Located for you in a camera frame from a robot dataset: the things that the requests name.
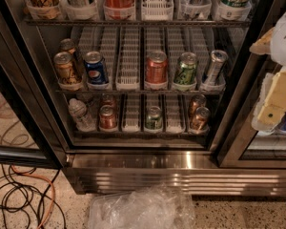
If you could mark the red can bottom front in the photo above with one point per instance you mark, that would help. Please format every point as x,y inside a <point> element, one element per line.
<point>107,117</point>

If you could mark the gold can middle rear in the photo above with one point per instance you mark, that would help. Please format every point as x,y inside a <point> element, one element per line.
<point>68,45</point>

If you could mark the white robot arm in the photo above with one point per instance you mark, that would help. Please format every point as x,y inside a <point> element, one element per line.
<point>278,42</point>

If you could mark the gold can middle front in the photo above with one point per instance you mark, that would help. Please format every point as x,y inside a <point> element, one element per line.
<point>66,68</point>

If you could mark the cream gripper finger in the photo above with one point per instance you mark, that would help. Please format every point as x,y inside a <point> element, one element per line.
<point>262,45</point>
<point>271,105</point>

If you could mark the orange soda can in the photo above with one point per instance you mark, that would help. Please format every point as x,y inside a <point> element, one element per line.
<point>200,118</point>
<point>198,100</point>

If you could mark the red can bottom rear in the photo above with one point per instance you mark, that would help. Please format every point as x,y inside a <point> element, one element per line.
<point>108,99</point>

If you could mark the orange soda can front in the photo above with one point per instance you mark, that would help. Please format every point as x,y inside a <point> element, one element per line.
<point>200,118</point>

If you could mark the green can bottom shelf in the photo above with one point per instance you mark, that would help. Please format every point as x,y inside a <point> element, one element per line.
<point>153,118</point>

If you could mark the clear plastic bag bin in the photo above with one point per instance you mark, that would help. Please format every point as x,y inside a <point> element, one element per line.
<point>157,207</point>

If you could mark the orange soda can rear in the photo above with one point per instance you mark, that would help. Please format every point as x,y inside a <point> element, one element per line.
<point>198,100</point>

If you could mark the stainless steel fridge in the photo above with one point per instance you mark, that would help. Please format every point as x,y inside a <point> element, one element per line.
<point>228,157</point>

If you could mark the silver slim can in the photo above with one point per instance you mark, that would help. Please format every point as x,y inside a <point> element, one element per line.
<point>217,60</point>

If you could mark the blue pepsi can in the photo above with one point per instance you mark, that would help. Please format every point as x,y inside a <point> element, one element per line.
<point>96,69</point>

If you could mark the red can middle shelf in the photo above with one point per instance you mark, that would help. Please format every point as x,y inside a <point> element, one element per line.
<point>156,70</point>

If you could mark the green can middle shelf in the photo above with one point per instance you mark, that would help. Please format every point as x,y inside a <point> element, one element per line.
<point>185,69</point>

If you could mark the clear water bottle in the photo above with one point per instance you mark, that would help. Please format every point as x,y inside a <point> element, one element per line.
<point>81,115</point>

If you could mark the green can shelf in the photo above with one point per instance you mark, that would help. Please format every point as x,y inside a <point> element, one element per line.
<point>185,69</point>
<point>153,118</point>

